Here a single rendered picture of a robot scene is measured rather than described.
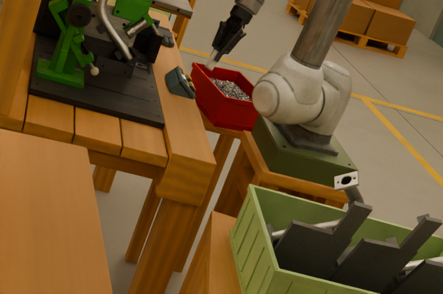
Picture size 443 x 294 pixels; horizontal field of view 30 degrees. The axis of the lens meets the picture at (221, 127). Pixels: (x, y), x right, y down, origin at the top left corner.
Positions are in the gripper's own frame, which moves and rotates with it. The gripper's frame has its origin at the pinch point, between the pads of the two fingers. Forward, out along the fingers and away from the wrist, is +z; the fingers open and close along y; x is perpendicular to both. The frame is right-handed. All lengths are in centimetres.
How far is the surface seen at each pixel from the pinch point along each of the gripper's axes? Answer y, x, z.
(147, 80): 12.7, 10.1, 17.6
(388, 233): -86, -16, 19
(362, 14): 392, -469, -163
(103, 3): 21.9, 35.2, 3.6
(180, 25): 262, -174, -28
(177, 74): 8.9, 3.0, 10.3
